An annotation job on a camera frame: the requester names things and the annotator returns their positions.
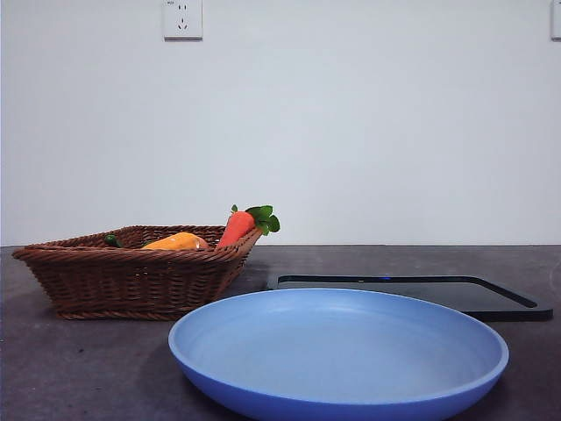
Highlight yellow corn cob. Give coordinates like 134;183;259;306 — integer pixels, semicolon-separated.
140;232;201;252

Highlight blue round plate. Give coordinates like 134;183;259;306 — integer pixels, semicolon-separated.
167;288;510;421

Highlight brown wicker basket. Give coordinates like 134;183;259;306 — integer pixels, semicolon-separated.
11;225;264;320

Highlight orange carrot with green leaves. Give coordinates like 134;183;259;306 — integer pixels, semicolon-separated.
215;203;281;251

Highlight black cutting board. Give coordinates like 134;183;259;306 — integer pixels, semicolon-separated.
266;275;554;324

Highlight white wall socket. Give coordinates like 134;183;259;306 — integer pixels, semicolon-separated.
163;0;204;42

